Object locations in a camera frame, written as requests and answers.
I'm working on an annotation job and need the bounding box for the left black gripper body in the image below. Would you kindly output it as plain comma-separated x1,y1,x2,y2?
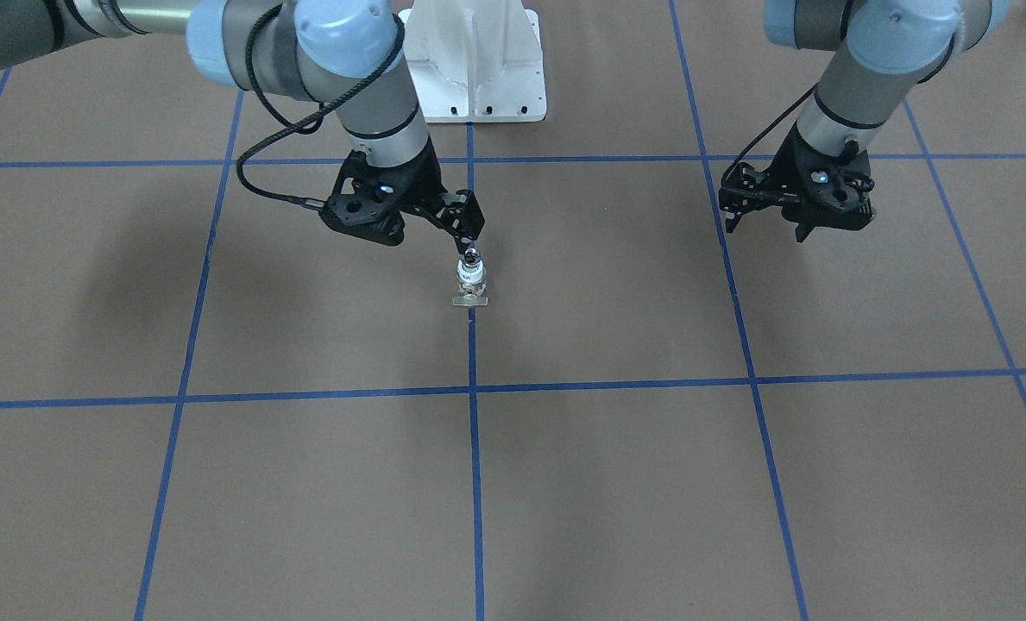
718,123,876,231

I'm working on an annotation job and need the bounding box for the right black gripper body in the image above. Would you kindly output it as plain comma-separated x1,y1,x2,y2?
318,142,447,247

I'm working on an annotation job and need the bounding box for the white PPR valve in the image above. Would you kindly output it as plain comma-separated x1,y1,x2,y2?
452,260,489,308

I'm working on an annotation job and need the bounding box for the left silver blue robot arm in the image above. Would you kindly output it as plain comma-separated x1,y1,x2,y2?
718,1,1012,242

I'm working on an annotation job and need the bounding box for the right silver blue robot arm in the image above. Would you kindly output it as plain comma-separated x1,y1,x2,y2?
0,1,484,260

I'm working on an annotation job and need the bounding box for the black left wrist camera cable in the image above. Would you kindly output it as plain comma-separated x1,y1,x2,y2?
733,85,820,173

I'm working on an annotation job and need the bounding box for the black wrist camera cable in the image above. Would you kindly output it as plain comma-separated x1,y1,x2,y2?
733,85,820,173
236,4,406,212

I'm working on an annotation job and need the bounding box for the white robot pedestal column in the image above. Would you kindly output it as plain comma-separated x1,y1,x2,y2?
399,1,548,123

